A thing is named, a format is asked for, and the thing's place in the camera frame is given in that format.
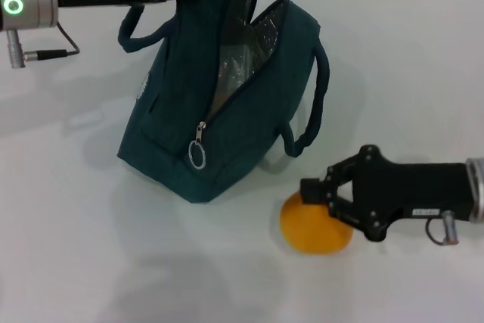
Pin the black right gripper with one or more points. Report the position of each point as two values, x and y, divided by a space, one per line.
416 190

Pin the orange citrus fruit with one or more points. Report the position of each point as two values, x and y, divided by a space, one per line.
310 228

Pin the dark teal fabric lunch bag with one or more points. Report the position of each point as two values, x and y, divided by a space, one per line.
272 111

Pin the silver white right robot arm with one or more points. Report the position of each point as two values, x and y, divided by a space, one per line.
477 190

